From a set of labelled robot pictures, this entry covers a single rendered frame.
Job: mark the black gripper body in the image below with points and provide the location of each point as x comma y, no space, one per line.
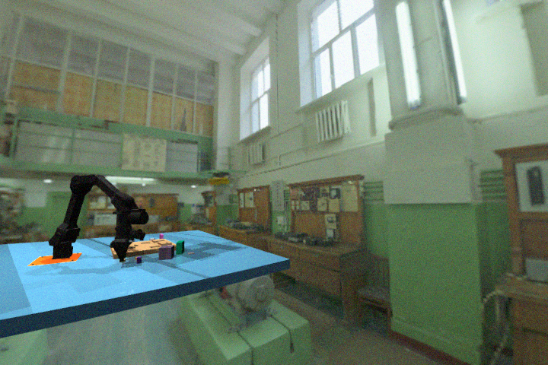
122,235

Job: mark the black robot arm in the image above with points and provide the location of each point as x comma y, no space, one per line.
126,209

